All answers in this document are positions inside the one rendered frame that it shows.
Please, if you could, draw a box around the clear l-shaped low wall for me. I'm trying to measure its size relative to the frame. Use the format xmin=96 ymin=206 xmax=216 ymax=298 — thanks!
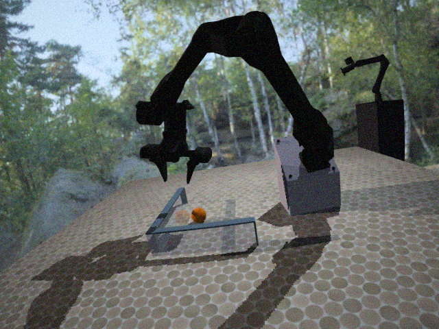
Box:
xmin=146 ymin=189 xmax=257 ymax=257

